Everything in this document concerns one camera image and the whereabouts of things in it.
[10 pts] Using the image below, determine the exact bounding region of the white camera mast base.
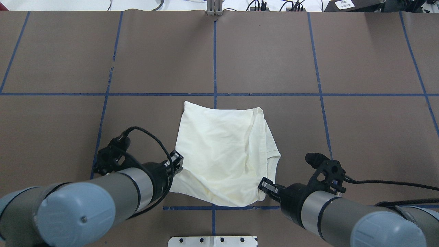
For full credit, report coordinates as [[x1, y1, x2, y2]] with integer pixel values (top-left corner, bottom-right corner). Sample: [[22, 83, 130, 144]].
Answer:
[[167, 236, 258, 247]]

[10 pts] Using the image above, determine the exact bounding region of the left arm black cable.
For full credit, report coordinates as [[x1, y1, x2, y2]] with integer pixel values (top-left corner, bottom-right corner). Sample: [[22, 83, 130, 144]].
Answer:
[[118, 126, 175, 218]]

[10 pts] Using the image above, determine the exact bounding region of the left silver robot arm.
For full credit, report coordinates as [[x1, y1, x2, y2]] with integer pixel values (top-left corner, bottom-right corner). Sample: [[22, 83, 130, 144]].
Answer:
[[1, 150, 183, 247]]

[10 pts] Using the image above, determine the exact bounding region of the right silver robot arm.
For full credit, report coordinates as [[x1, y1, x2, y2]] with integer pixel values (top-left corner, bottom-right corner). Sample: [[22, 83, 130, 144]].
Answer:
[[258, 178, 439, 247]]

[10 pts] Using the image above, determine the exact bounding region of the cream long-sleeve cat shirt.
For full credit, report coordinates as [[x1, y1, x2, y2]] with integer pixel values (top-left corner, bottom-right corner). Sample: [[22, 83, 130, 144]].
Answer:
[[170, 101, 281, 207]]

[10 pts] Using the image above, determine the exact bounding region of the black device with label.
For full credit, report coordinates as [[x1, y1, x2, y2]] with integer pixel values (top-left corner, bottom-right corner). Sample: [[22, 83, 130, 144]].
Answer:
[[323, 0, 386, 12]]

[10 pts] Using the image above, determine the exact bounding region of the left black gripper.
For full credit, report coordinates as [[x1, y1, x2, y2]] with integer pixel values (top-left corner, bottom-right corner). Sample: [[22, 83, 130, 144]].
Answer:
[[142, 150, 184, 208]]

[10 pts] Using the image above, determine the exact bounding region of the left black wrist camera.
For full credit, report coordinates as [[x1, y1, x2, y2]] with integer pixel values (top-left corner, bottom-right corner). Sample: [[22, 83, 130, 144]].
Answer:
[[92, 135, 131, 176]]

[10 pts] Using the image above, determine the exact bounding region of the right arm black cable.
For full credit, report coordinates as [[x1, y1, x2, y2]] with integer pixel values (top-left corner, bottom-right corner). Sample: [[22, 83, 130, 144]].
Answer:
[[345, 177, 439, 208]]

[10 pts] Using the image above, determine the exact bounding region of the aluminium frame post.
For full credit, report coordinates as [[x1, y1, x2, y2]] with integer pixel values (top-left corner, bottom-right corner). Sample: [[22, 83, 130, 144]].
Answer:
[[206, 0, 224, 16]]

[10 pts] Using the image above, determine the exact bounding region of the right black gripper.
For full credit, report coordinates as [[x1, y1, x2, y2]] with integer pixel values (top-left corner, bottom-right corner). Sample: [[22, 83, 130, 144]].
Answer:
[[258, 177, 321, 228]]

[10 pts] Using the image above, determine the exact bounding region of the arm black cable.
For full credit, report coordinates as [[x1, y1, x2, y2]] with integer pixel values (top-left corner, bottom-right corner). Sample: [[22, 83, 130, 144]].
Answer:
[[345, 177, 439, 208], [118, 126, 175, 218]]

